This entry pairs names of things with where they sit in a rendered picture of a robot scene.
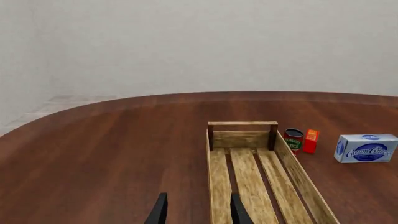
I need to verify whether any small red orange box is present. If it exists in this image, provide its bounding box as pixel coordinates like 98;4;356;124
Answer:
303;129;321;154

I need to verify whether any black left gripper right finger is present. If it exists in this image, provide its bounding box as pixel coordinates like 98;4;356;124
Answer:
229;194;254;224

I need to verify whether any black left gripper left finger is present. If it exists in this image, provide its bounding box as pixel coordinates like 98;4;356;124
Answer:
144;192;169;224

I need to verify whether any red tomato sauce tin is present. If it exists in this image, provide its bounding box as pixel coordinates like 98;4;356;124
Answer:
283;128;305;157

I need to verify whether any wooden slat tray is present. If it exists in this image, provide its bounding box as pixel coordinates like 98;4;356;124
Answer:
206;121;342;224

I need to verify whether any blue white cream cheese box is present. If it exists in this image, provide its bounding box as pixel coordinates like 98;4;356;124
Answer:
333;133;398;164

